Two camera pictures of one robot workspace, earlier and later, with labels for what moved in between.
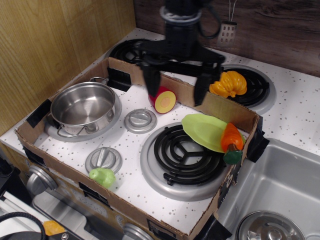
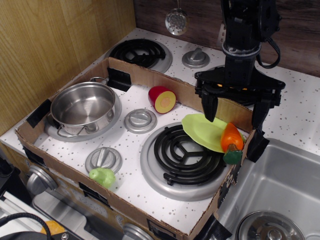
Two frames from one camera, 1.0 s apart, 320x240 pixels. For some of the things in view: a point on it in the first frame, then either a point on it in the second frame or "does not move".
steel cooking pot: (83, 107) does not move
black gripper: (181, 51) → (239, 80)
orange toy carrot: (232, 142) does not move
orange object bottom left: (51, 228) does not move
